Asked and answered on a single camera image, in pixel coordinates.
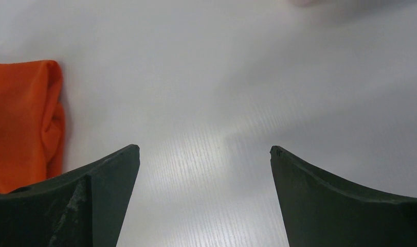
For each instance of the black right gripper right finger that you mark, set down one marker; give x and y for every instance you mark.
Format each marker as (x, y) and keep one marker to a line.
(322, 209)

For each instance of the orange t shirt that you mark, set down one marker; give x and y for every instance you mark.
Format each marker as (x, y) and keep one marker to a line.
(32, 123)

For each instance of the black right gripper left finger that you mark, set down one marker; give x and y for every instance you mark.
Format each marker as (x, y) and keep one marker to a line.
(83, 207)

